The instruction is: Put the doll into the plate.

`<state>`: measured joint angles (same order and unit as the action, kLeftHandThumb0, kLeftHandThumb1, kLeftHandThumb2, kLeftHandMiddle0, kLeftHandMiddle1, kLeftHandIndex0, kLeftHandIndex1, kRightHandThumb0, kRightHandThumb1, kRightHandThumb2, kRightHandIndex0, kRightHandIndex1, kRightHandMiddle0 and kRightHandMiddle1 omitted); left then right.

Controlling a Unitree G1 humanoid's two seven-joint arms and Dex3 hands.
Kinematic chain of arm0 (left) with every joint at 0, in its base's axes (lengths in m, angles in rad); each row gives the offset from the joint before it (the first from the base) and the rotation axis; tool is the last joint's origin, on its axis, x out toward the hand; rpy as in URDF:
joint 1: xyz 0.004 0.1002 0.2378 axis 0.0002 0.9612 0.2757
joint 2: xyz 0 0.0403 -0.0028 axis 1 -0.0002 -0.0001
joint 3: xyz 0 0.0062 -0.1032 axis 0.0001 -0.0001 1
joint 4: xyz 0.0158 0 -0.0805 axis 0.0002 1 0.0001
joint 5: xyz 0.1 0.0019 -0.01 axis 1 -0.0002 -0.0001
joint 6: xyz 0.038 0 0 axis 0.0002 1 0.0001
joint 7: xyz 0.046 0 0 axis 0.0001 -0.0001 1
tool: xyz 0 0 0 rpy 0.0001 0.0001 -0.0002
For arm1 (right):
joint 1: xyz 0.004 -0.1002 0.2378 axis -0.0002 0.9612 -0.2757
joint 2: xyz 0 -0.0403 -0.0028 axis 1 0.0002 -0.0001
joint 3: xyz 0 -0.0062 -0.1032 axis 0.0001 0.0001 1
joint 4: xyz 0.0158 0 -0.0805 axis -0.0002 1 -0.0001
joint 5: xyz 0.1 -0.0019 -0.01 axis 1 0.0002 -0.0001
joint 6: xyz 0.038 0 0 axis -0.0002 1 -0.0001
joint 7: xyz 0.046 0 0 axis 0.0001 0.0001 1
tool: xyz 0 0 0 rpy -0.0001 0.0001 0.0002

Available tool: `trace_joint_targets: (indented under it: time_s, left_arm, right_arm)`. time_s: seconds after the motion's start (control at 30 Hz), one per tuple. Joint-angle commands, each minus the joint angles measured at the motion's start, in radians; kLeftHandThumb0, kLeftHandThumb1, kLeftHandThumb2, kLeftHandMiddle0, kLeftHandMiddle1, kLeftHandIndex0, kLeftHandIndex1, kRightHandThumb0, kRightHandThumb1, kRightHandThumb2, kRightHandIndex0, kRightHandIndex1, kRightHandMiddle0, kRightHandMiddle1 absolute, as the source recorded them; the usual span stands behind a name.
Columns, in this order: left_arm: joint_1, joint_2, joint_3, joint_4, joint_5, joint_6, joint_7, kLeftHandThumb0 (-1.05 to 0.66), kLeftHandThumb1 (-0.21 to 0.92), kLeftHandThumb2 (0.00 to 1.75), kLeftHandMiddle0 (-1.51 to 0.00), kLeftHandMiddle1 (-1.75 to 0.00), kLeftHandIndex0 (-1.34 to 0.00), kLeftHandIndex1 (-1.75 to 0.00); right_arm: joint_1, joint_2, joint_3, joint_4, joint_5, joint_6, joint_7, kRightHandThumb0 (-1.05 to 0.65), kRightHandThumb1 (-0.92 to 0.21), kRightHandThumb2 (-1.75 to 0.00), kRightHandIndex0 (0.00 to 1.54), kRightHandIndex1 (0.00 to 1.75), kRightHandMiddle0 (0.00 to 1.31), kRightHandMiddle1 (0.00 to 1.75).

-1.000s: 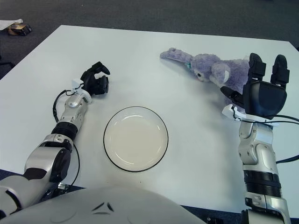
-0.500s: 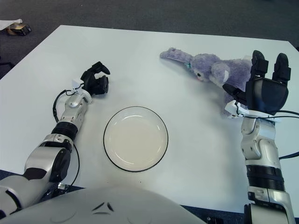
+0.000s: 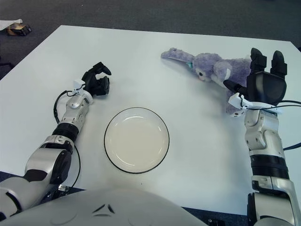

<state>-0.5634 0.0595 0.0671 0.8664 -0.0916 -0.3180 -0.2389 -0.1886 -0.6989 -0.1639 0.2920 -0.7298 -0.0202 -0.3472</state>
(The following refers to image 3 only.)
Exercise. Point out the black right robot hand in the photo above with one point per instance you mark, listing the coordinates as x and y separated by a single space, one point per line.
265 87

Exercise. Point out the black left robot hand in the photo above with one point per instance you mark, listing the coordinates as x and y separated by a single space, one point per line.
101 87

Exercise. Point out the purple plush bunny doll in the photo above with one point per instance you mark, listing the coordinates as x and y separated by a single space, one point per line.
209 63

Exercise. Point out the white plate with black rim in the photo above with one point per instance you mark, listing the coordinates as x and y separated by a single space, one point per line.
136 141

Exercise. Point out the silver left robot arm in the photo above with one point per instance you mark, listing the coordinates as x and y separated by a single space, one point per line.
47 160

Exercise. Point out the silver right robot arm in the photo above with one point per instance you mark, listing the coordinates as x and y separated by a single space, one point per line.
265 141

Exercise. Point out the black and orange box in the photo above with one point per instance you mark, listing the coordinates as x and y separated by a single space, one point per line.
21 29

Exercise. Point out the crumpled white paper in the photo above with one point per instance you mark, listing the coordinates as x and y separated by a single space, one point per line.
7 23

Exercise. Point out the grey robot torso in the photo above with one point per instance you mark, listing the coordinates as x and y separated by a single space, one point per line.
105 212

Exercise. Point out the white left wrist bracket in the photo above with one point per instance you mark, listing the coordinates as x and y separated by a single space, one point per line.
77 83

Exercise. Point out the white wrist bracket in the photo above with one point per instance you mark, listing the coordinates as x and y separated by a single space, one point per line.
77 83
235 100

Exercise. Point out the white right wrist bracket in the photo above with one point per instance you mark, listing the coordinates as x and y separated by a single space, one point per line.
235 100

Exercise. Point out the metal table bracket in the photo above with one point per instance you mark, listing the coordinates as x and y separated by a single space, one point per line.
63 188
215 222

